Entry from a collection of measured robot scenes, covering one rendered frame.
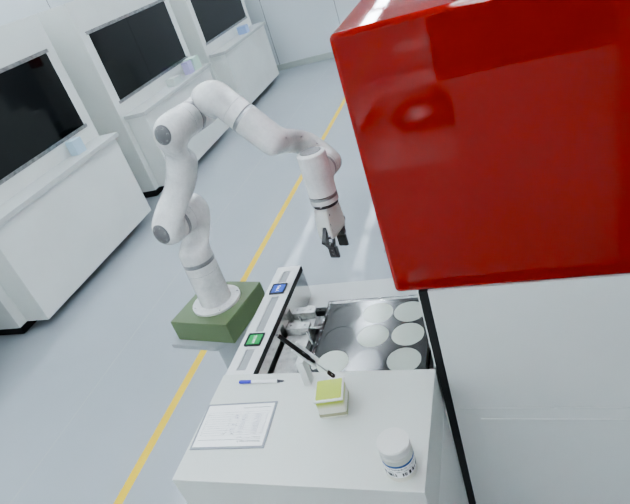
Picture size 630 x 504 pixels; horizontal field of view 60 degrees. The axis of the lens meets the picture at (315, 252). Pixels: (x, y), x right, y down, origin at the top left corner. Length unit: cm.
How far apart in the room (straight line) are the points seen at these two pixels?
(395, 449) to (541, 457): 60
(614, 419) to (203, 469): 102
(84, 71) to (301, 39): 466
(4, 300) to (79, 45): 254
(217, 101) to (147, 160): 457
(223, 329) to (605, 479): 126
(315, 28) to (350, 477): 877
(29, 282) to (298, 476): 345
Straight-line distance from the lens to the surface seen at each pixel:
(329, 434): 140
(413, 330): 169
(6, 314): 472
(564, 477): 178
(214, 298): 206
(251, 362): 169
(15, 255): 447
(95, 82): 596
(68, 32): 593
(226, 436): 151
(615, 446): 167
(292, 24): 974
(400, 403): 141
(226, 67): 782
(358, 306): 184
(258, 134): 156
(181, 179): 181
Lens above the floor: 200
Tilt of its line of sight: 30 degrees down
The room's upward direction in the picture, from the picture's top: 19 degrees counter-clockwise
